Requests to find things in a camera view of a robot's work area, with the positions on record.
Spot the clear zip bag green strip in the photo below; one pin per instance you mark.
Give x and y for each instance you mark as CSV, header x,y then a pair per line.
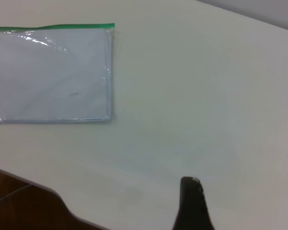
x,y
50,72

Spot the white paper sheets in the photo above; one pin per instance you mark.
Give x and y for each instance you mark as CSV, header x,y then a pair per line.
x,y
50,79

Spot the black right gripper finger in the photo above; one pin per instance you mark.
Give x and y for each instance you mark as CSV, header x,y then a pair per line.
x,y
191,206

